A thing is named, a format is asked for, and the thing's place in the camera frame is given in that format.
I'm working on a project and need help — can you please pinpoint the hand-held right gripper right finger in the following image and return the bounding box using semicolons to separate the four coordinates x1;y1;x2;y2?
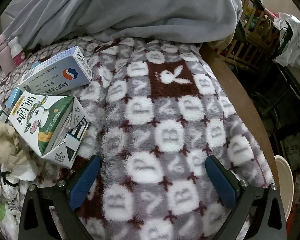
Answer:
205;155;288;240

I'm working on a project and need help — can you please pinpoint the printed fleece blanket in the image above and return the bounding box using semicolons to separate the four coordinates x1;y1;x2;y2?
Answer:
0;36;275;240

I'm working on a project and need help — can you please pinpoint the crinkled white plastic wrapper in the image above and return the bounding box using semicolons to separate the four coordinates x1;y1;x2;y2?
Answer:
0;187;22;238

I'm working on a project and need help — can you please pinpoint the green and white milk carton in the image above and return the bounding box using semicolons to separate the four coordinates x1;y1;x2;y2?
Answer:
8;90;90;169

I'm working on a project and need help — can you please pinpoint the white plastic bag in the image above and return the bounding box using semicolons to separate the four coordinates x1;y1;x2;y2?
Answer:
272;12;300;73

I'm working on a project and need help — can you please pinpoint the wooden crib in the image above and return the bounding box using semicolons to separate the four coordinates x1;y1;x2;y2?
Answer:
236;0;278;70

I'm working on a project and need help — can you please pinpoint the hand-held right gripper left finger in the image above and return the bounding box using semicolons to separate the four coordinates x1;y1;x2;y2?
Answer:
18;155;102;240

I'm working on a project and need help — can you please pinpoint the grey blanket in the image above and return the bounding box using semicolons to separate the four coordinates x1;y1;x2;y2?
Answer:
1;0;243;52

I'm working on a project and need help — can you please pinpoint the wooden bed frame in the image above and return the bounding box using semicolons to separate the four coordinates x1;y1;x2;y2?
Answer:
199;42;278;180

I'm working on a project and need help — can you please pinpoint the black elastic loop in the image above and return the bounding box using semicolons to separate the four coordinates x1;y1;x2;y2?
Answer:
1;170;18;187

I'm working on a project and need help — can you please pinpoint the black metal chair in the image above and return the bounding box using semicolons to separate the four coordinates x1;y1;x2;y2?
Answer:
275;26;300;115

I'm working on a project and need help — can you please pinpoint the white and blue medicine box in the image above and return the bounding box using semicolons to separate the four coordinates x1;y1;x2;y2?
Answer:
18;46;93;95

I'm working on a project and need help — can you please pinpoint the small white bottle pink label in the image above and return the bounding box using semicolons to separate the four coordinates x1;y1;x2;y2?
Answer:
9;37;27;67

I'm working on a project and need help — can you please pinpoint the white tissue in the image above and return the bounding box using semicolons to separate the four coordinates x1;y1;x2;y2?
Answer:
0;122;39;180

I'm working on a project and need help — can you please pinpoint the light blue snack packet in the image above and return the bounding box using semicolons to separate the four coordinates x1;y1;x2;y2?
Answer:
4;86;24;107

